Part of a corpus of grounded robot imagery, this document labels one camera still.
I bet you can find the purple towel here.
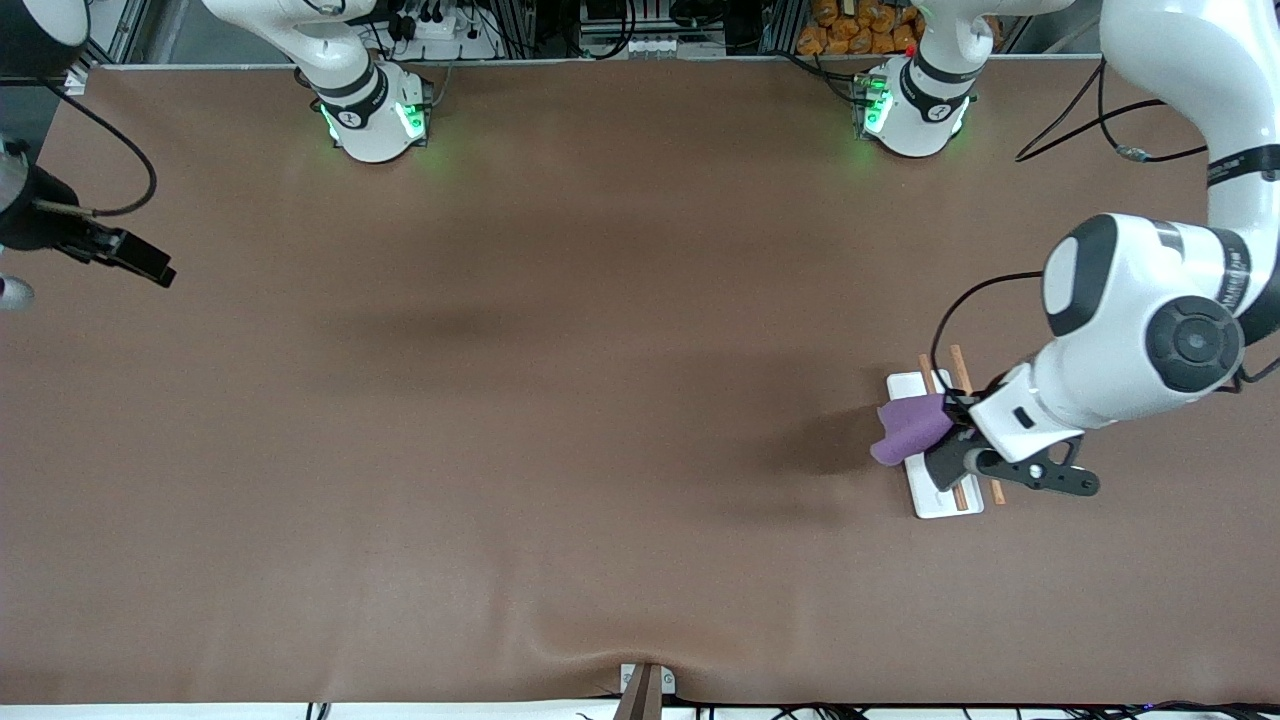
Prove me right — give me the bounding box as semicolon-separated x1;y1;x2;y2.
870;393;957;468

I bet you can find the white rack with wooden rods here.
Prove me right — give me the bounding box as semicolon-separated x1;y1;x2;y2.
886;344;1007;520

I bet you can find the brown table mat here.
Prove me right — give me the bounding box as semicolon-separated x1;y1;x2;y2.
0;55;1280;706

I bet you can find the white power strip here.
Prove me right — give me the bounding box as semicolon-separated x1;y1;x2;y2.
385;10;473;43

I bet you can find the orange objects pile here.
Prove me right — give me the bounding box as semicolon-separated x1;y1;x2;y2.
797;0;923;57

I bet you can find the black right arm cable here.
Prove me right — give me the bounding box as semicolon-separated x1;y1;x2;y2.
40;75;159;219

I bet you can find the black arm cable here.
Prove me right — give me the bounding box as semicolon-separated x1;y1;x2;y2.
932;55;1211;401
40;75;159;219

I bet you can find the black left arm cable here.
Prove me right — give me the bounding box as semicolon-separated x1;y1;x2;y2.
932;55;1211;401

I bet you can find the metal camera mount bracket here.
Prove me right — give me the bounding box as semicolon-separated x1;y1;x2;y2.
612;662;677;720

